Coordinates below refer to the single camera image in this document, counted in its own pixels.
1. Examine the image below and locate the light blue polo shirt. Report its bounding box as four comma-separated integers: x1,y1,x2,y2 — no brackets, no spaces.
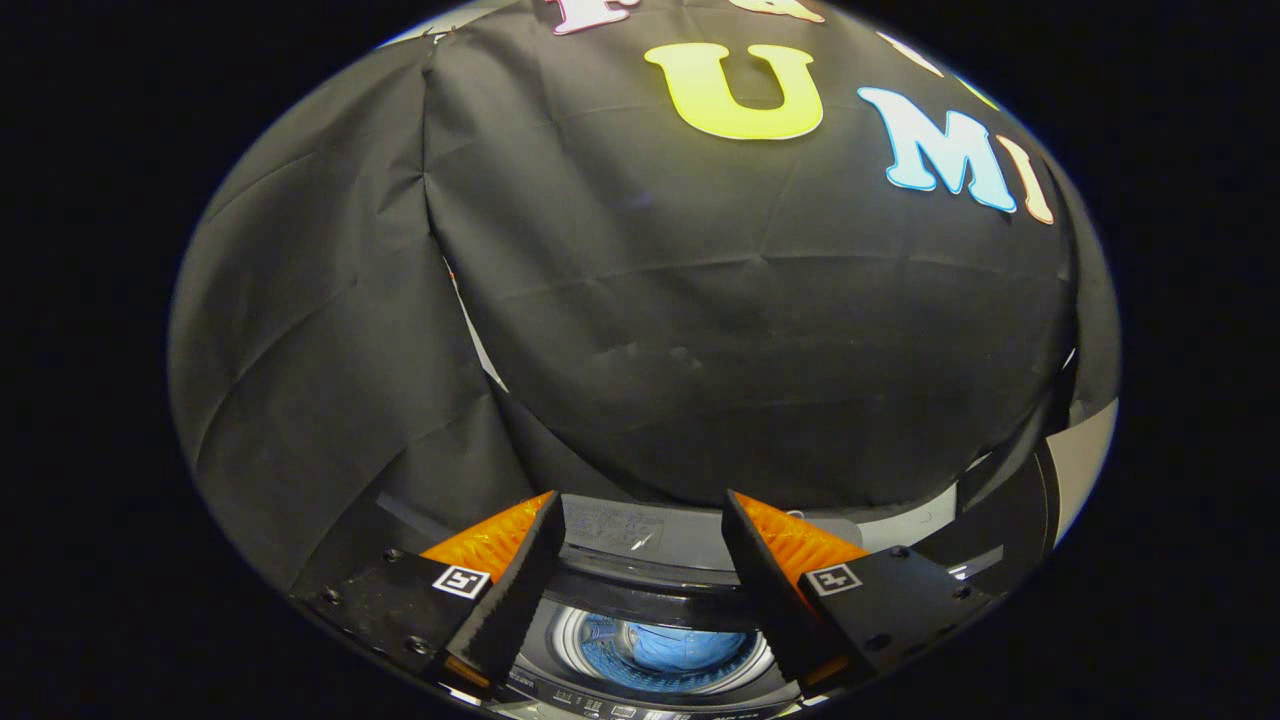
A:
580,615,753,693

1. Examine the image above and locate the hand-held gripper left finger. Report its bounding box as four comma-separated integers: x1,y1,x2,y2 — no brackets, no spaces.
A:
290,490,566,696

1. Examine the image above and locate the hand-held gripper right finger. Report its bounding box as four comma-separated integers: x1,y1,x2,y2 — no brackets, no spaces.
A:
722,488,996,701

